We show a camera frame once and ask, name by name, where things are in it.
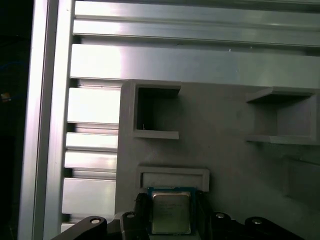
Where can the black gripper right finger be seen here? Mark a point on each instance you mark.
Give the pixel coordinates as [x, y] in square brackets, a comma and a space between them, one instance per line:
[215, 227]

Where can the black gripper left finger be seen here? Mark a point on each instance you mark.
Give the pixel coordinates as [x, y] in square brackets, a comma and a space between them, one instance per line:
[135, 225]

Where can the silver green CPU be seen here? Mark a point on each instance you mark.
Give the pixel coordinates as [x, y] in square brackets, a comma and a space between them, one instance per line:
[171, 212]

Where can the grey plastic parts rack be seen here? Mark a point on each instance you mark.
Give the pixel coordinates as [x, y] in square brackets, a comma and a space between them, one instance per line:
[220, 162]

